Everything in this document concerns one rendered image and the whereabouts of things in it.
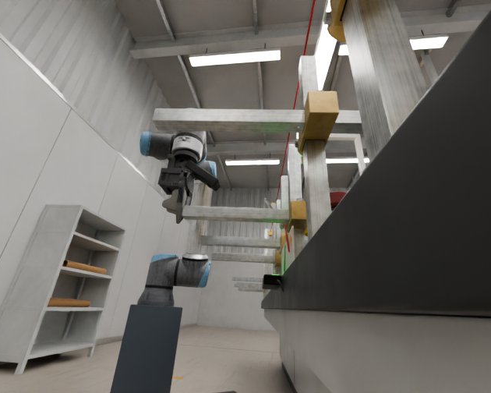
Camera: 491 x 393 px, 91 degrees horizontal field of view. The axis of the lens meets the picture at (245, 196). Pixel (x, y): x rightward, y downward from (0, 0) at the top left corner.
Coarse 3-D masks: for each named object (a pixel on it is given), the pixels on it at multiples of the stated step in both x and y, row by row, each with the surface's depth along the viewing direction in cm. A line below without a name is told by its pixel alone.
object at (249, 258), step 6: (216, 258) 108; (222, 258) 108; (228, 258) 108; (234, 258) 108; (240, 258) 108; (246, 258) 108; (252, 258) 108; (258, 258) 108; (264, 258) 107; (270, 258) 107
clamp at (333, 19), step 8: (336, 0) 27; (344, 0) 26; (336, 8) 27; (344, 8) 26; (328, 16) 29; (336, 16) 27; (328, 24) 30; (336, 24) 28; (328, 32) 30; (336, 32) 29; (344, 40) 29
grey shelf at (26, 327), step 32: (64, 224) 258; (96, 224) 322; (32, 256) 247; (64, 256) 244; (96, 256) 334; (32, 288) 232; (64, 288) 294; (96, 288) 315; (0, 320) 222; (32, 320) 219; (64, 320) 294; (96, 320) 297; (0, 352) 210; (32, 352) 220
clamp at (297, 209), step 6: (294, 204) 60; (300, 204) 60; (294, 210) 60; (300, 210) 60; (294, 216) 59; (300, 216) 59; (288, 222) 64; (294, 222) 61; (300, 222) 61; (306, 222) 60; (288, 228) 66
